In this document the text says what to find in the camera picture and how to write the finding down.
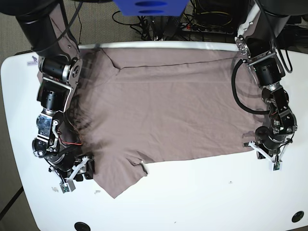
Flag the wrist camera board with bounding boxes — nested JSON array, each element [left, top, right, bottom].
[[60, 181, 76, 193], [271, 161, 282, 171]]

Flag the black table grommet right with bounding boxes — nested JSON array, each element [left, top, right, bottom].
[[291, 211, 304, 223]]

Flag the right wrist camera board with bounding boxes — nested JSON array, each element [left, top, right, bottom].
[[60, 181, 76, 193]]

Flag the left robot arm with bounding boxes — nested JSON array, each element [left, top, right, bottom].
[[231, 0, 308, 170]]

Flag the blue plastic mount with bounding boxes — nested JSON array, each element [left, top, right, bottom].
[[114, 0, 189, 16]]

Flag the black table grommet left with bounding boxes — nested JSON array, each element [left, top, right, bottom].
[[74, 222, 91, 231]]

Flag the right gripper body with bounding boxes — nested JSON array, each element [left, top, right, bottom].
[[48, 154, 94, 183]]

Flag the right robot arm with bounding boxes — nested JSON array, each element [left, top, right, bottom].
[[0, 0, 95, 192]]

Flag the black table grommet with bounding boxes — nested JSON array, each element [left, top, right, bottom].
[[291, 211, 304, 223], [74, 222, 91, 231]]

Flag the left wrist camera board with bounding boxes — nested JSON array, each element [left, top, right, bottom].
[[271, 161, 282, 171]]

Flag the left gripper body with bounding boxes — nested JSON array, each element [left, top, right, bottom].
[[243, 135, 293, 163]]

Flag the mauve T-shirt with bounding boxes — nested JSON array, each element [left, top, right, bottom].
[[59, 48, 269, 198]]

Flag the small white sticker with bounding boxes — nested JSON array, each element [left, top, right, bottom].
[[27, 55, 39, 66]]

